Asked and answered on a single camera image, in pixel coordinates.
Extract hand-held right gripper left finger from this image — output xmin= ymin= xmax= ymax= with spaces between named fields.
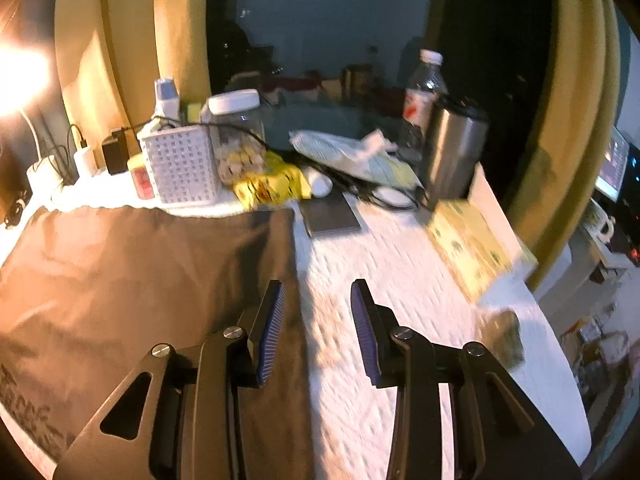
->
xmin=52 ymin=279 xmax=287 ymax=480

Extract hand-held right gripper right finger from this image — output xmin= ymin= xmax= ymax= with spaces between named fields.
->
xmin=350 ymin=279 xmax=583 ymax=480

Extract brown printed t-shirt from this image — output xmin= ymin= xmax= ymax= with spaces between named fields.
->
xmin=0 ymin=205 xmax=331 ymax=480

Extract grey phone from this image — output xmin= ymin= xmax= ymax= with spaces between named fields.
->
xmin=299 ymin=191 xmax=362 ymax=239

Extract black eyeglasses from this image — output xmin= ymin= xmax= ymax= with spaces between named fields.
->
xmin=345 ymin=175 xmax=431 ymax=212

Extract yellow tissue box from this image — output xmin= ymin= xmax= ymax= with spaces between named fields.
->
xmin=427 ymin=162 xmax=540 ymax=304

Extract greenish rock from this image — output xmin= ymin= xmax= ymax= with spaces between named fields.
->
xmin=482 ymin=310 xmax=526 ymax=366

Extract yellow snack bag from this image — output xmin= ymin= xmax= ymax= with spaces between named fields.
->
xmin=232 ymin=152 xmax=314 ymax=209

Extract wet wipes pack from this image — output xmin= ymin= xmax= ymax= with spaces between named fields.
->
xmin=289 ymin=129 xmax=421 ymax=191

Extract white perforated basket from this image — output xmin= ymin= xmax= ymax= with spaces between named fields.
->
xmin=139 ymin=125 xmax=224 ymax=205

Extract red can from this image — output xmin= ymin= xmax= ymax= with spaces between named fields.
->
xmin=127 ymin=155 xmax=159 ymax=201

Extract steel tumbler black lid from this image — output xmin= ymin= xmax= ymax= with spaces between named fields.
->
xmin=422 ymin=94 xmax=490 ymax=211

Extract clear jar white lid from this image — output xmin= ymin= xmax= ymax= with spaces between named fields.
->
xmin=207 ymin=89 xmax=269 ymax=189

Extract black charger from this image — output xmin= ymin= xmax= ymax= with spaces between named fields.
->
xmin=101 ymin=129 xmax=133 ymax=175

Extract white side desk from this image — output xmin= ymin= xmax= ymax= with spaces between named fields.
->
xmin=540 ymin=232 xmax=640 ymax=321

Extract white charger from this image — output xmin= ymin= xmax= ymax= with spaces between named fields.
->
xmin=74 ymin=146 xmax=96 ymax=179

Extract clear water bottle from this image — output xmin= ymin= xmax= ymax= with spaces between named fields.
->
xmin=402 ymin=49 xmax=449 ymax=161

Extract white printed mug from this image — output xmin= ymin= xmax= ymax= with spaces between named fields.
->
xmin=582 ymin=197 xmax=616 ymax=244

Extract white desk lamp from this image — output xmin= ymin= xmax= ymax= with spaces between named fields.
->
xmin=0 ymin=42 xmax=64 ymax=198

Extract small black gadget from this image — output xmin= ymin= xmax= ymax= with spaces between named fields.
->
xmin=2 ymin=199 xmax=29 ymax=229

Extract computer monitor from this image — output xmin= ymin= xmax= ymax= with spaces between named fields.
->
xmin=594 ymin=125 xmax=632 ymax=204

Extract dark window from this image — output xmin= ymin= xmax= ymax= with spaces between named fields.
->
xmin=207 ymin=0 xmax=556 ymax=126

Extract yellow curtain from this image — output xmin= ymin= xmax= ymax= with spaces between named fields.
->
xmin=500 ymin=0 xmax=624 ymax=291
xmin=54 ymin=0 xmax=211 ymax=161

